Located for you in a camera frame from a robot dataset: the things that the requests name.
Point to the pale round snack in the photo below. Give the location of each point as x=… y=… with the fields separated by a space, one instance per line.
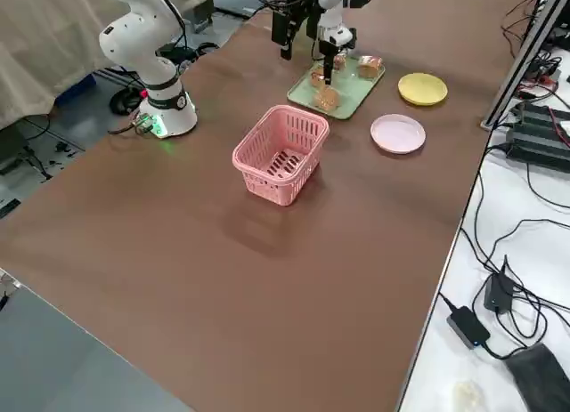
x=466 y=394

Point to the small pink slotted basket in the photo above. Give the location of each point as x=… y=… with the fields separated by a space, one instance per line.
x=278 y=200

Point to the beige curtain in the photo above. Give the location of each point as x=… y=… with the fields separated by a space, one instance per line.
x=44 y=51

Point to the blue crate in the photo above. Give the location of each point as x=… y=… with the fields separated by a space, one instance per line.
x=75 y=89

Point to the black plug adapter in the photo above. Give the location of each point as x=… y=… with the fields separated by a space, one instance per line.
x=499 y=292

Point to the green rectangular tray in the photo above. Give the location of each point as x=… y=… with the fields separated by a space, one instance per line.
x=352 y=100

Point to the white desk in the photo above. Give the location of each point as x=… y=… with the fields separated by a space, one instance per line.
x=548 y=269

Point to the yellow round plate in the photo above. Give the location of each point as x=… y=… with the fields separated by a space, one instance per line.
x=423 y=89

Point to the black power brick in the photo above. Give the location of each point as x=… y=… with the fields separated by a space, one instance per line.
x=467 y=325

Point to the white round plate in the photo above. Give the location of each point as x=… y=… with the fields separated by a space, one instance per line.
x=397 y=134

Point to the black fabric pouch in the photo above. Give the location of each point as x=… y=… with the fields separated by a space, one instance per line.
x=539 y=376

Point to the black power supply unit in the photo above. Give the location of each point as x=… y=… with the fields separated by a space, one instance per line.
x=539 y=151
x=543 y=118

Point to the aluminium frame post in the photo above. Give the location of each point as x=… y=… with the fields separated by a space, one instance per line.
x=521 y=51

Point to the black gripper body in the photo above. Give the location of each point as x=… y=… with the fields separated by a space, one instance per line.
x=296 y=2
x=328 y=51

